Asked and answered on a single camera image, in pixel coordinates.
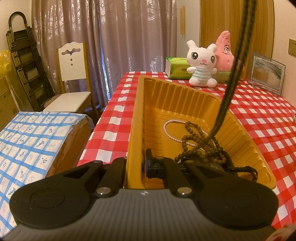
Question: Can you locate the brown bead bracelet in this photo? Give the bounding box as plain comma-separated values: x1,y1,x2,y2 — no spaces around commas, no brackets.
174,120,227,165

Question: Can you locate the clear picture frame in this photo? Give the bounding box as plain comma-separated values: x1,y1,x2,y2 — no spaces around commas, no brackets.
248,52,285,96

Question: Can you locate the yellow plastic bag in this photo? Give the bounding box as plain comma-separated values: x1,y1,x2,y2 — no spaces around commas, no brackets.
0,50,12,77

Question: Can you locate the pink starfish plush toy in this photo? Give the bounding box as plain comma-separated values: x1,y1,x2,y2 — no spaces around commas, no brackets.
213,30,235,83

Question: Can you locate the white pearl necklace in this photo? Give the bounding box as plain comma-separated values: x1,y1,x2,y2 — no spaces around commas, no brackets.
163,119,210,149

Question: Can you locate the white bunny plush toy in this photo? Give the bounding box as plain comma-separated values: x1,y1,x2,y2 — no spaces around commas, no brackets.
186,40,217,87

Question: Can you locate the grey patterned curtain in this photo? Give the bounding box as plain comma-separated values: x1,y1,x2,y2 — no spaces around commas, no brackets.
32,1,177,106

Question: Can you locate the blue white checkered cloth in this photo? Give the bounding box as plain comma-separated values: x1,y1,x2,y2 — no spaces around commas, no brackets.
1,111,94,237

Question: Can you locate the white wooden chair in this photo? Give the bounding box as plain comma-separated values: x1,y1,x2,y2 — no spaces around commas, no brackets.
44,42,99,117

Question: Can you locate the green tissue pack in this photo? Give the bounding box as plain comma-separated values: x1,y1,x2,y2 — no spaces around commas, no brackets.
165,57,191,80

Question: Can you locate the wooden door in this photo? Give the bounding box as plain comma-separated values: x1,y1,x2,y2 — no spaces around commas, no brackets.
200,0,274,79

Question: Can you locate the wooden wall hanging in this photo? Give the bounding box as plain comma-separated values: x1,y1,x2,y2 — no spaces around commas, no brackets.
180,6,186,39

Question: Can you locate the golden plastic tray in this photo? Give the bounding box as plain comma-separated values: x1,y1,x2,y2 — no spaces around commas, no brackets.
125,75,276,189

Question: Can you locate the dark long bead necklace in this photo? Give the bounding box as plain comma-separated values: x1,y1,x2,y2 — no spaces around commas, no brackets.
196,0,258,149

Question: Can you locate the brown cardboard box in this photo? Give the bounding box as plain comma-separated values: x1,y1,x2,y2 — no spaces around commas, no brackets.
0,76,19,131

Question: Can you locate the red white checkered tablecloth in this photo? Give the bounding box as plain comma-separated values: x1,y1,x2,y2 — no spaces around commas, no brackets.
78,71,295,229

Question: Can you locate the black wrist watch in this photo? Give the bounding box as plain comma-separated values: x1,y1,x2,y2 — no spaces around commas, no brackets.
181,151,258,182

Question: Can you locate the wall power socket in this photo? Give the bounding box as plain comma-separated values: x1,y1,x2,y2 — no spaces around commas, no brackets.
288,39,296,57

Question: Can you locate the black folding ladder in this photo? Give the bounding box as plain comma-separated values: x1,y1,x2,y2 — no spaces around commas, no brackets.
6,11,55,111

